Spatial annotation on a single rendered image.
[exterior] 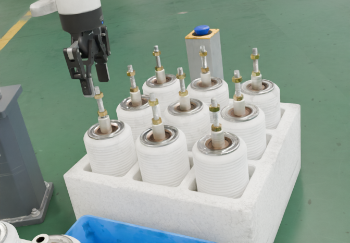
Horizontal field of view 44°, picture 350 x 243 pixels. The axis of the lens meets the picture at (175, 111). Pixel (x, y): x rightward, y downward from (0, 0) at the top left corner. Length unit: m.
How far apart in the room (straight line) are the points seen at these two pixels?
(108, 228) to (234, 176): 0.27
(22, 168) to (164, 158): 0.39
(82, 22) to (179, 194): 0.34
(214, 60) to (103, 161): 0.44
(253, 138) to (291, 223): 0.22
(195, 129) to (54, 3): 0.36
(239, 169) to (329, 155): 0.47
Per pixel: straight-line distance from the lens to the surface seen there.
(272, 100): 0.94
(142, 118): 0.93
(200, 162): 0.75
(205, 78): 0.99
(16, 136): 1.04
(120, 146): 0.85
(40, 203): 1.14
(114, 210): 0.89
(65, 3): 0.77
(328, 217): 1.00
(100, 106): 0.85
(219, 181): 0.76
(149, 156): 0.79
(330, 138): 1.26
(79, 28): 0.77
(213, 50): 1.14
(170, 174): 0.81
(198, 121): 0.88
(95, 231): 0.90
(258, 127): 0.84
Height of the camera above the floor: 0.66
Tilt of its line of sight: 27 degrees down
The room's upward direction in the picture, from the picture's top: 9 degrees counter-clockwise
